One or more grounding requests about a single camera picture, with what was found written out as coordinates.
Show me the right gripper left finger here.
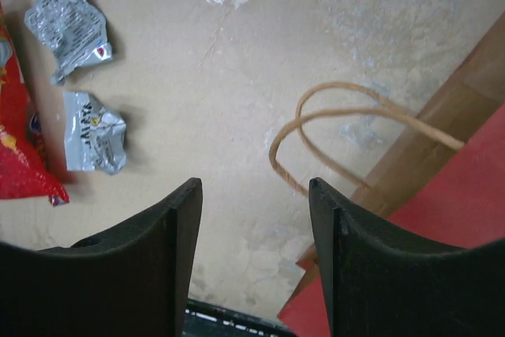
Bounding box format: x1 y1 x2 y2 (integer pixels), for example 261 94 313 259
1 178 203 336

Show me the red brown paper bag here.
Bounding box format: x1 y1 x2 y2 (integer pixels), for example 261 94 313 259
269 19 504 336

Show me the red snack bag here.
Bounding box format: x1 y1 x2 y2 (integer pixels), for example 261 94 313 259
1 13 69 206

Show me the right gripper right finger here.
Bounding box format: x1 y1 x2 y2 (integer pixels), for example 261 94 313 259
309 178 504 336

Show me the black aluminium base frame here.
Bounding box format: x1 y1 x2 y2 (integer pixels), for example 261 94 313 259
182 299 296 337

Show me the grey wrapper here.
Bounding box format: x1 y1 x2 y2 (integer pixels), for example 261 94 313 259
24 0 113 86

